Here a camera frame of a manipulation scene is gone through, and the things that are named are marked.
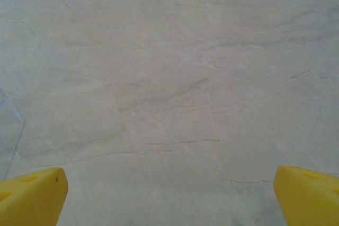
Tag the clear acrylic tray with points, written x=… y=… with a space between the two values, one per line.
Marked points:
x=10 y=128

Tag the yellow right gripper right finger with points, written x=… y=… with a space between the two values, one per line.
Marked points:
x=307 y=197

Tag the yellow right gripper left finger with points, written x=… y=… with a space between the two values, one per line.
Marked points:
x=31 y=197

